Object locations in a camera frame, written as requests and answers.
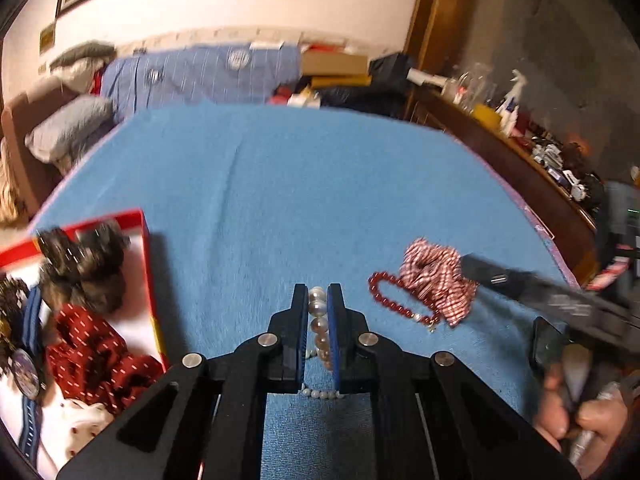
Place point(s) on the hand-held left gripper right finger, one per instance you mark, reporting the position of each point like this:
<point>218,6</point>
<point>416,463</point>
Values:
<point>334,345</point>

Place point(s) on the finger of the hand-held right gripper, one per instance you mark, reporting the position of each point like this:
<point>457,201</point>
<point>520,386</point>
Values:
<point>495,277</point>

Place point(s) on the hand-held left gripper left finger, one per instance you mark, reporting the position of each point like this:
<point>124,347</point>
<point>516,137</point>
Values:
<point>301,350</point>

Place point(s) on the red gingham scrunchie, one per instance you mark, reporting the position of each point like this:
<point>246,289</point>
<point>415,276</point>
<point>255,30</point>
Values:
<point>435,275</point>

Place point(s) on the red box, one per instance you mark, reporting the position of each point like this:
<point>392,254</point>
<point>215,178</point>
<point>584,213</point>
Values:
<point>135,280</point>

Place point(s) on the red polka dot scrunchie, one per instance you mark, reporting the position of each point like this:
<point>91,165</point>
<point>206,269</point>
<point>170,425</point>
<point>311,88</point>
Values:
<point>100,355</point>

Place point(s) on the white cherry print scrunchie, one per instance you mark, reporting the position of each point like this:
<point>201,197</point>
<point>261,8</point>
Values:
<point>75,425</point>

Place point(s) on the person's right hand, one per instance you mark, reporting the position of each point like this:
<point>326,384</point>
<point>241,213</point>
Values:
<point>552,410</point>

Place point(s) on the cluttered wooden side table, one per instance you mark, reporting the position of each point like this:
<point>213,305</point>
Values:
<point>500,160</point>

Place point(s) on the black cloth bundle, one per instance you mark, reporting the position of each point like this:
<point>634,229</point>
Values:
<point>585,180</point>

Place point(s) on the yellow round container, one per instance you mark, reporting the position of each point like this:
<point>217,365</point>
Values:
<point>487,114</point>

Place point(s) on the white spray bottle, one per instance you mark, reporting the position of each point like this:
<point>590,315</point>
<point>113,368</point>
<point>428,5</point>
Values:
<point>510,105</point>

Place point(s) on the clear measuring cup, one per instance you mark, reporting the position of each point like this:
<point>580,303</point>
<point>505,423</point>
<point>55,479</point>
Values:
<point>472,87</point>

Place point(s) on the small white box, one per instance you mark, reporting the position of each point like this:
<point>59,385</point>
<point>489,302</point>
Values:
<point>427,78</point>

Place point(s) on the black bag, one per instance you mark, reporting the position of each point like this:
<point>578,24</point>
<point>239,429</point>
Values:
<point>360,100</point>

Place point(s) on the brown fur scrunchie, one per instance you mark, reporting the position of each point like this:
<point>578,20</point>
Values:
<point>85,270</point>

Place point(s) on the dark square bag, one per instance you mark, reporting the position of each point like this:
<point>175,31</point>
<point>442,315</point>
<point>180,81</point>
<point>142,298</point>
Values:
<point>392,65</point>

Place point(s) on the cardboard box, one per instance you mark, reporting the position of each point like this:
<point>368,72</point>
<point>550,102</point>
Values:
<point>332,62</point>

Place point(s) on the blue checkered cloth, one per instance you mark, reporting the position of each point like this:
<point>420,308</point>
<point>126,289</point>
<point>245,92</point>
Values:
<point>200,75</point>

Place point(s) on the dark glittery hair accessory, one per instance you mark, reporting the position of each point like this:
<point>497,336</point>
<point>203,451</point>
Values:
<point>10,305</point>

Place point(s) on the grey pillow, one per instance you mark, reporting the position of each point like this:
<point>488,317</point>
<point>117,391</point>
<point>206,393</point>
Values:
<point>70,125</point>

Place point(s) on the brown sofa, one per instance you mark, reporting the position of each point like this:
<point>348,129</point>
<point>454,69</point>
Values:
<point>20,150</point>

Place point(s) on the grey-green folded cloth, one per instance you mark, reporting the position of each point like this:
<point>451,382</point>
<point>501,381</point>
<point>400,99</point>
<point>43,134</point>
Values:
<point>82,55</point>

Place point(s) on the small wall plaque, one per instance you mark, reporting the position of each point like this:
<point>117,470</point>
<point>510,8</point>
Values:
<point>47,39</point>

